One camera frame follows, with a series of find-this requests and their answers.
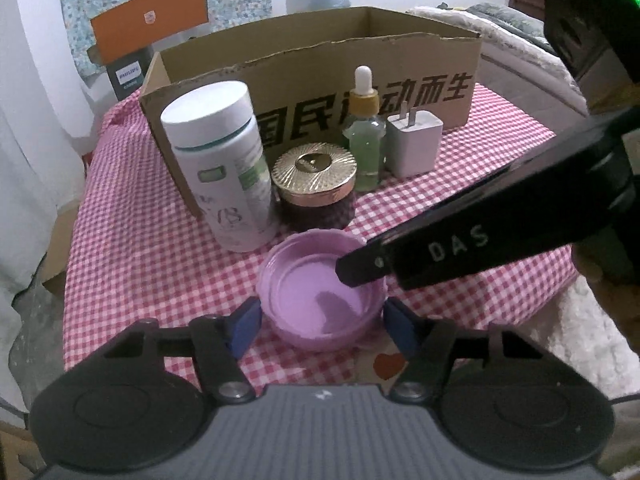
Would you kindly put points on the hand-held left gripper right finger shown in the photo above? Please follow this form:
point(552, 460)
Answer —
point(402, 327)

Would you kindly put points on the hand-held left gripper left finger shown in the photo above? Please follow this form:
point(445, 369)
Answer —
point(245, 327)

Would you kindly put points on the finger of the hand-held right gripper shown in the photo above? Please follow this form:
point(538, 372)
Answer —
point(360, 265)

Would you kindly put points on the purple plastic lid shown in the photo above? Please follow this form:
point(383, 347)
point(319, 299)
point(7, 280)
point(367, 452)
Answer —
point(300, 300)

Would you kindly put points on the green dropper bottle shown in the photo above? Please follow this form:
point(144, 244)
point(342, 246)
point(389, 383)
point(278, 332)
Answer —
point(367, 150)

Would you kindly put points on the white supplement bottle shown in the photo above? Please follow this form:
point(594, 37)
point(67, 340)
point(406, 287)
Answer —
point(220, 170)

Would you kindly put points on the brown cardboard box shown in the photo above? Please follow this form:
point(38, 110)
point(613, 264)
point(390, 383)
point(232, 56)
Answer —
point(450, 60)

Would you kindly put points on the person's right hand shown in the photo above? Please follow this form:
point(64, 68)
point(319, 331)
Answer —
point(590, 265)

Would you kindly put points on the gold lid cream jar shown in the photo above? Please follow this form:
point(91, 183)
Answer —
point(315, 170)

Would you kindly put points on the white charger plug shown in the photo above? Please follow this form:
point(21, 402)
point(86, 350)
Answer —
point(412, 145)

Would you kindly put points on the pink checkered tablecloth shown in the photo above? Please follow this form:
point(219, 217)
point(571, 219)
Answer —
point(130, 260)

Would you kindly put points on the white fluffy rug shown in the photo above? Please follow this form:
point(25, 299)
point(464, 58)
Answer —
point(565, 340)

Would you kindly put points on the grey quilted mattress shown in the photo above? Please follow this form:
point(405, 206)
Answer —
point(530, 80)

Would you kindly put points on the small cardboard floor box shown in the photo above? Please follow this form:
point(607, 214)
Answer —
point(60, 260)

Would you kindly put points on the grey blanket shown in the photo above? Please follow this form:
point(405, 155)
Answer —
point(510, 22)

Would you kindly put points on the white fluffy blanket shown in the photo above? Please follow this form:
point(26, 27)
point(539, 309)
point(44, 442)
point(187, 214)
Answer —
point(440, 20)

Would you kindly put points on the white curtain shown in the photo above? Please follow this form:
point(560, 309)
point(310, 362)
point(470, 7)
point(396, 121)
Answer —
point(30, 135)

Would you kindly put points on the orange printed appliance box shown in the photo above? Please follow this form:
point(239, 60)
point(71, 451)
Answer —
point(150, 15)

